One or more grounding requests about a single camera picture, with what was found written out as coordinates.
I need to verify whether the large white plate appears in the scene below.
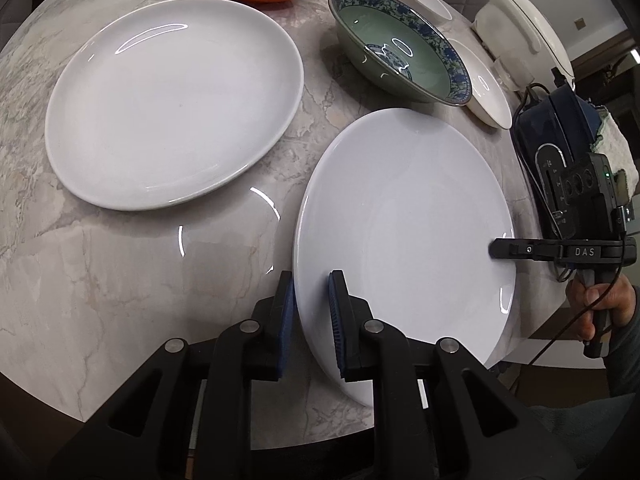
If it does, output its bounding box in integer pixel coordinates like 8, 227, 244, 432
292, 107, 519, 409
45, 0, 305, 211

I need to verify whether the clear glass cup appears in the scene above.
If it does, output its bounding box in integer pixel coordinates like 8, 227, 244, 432
492, 54, 532, 94

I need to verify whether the dark blue appliance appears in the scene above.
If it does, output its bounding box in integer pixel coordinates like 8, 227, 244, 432
511, 84, 601, 241

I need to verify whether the white and blue cloth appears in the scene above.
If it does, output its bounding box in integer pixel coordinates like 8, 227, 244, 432
591, 105, 640, 197

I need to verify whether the black cable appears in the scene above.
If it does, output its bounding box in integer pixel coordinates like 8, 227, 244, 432
520, 280, 621, 396

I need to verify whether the blue patterned green bowl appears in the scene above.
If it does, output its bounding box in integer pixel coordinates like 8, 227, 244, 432
328, 0, 473, 109

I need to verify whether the white lidded pot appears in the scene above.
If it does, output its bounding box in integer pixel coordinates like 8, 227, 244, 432
472, 0, 576, 92

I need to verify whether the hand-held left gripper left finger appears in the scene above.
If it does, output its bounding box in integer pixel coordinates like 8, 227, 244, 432
47, 270, 301, 480

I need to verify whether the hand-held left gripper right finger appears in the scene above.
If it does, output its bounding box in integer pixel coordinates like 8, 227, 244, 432
327, 270, 573, 480

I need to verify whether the person's right hand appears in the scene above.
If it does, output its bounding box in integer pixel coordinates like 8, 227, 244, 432
565, 273, 638, 343

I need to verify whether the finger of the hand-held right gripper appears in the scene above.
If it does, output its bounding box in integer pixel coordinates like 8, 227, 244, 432
487, 237, 557, 263

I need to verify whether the person's right forearm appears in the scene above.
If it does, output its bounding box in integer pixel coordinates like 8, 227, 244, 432
597, 305, 640, 411

